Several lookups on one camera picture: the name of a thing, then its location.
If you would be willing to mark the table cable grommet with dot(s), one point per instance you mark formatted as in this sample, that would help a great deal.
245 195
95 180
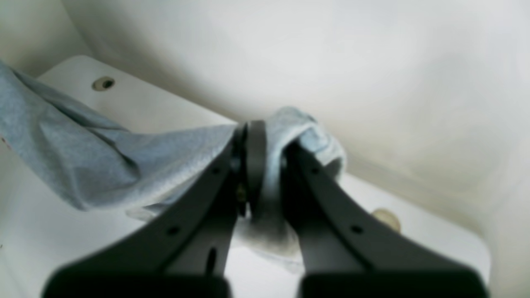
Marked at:
388 218
103 83

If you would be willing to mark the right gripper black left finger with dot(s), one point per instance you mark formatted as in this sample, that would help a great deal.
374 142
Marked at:
182 253

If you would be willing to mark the right table cable grommet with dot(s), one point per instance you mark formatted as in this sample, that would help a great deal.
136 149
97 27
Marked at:
103 83

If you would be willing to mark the left table cable grommet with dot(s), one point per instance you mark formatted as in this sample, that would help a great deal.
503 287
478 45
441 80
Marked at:
388 218

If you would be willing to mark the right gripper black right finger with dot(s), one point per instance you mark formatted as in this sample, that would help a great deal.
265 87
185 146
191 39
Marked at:
349 254

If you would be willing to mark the grey t-shirt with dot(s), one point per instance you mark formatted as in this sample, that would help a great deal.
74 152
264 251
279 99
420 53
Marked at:
93 163

